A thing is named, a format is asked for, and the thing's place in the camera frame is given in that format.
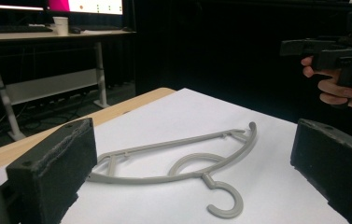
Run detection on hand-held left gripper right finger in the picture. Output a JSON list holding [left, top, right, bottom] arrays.
[[289, 118, 352, 224]]

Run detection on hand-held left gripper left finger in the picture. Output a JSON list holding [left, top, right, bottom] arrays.
[[5, 117, 98, 224]]

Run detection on grey plastic clothes hanger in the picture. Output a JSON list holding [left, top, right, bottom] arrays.
[[86, 120, 258, 219]]

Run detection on white paper sheet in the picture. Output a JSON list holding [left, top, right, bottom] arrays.
[[0, 88, 349, 224]]

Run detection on black curtain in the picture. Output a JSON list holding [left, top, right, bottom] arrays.
[[132, 0, 352, 147]]

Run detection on desk with white legs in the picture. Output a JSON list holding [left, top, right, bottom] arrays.
[[0, 29, 137, 143]]

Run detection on white paper cup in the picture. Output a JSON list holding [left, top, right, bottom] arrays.
[[52, 16, 70, 36]]

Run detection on black keyboard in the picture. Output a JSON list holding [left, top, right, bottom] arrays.
[[0, 24, 54, 35]]

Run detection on lit computer monitor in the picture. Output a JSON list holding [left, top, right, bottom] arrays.
[[46, 0, 125, 16]]

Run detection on dark computer monitor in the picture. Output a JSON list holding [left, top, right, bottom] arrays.
[[0, 0, 48, 12]]

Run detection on black floor cables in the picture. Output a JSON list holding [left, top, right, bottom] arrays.
[[0, 92, 100, 132]]

